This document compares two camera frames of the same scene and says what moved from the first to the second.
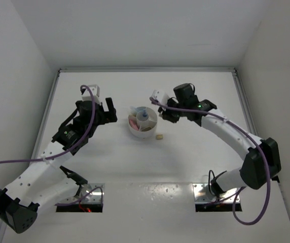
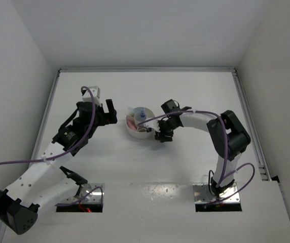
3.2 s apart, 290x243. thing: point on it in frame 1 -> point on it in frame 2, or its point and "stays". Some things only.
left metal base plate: x=96 y=196 stays
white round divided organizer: x=142 y=121 stays
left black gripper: x=106 y=116 stays
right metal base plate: x=202 y=194 stays
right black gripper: x=167 y=116 -> x=161 y=136
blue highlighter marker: x=138 y=109 -> x=131 y=110
